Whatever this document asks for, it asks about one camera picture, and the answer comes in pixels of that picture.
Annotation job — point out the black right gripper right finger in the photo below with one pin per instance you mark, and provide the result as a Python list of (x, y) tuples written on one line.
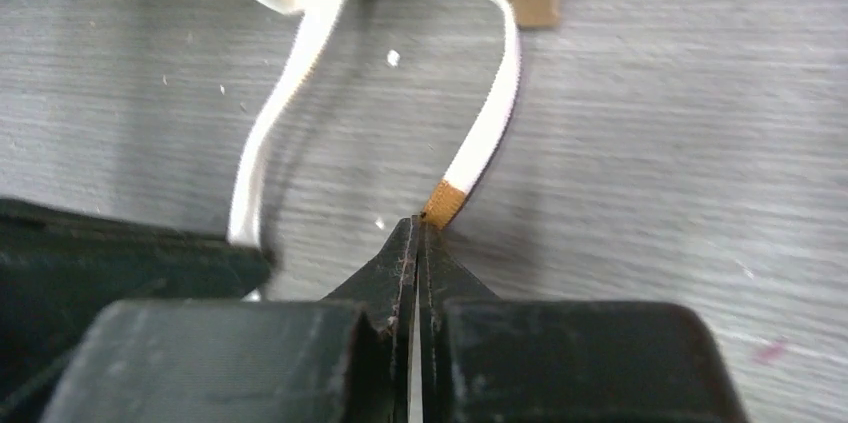
[(441, 280)]

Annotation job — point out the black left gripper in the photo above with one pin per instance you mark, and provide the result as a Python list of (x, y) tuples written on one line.
[(60, 269)]

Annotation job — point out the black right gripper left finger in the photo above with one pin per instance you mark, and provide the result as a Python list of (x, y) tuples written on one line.
[(384, 291)]

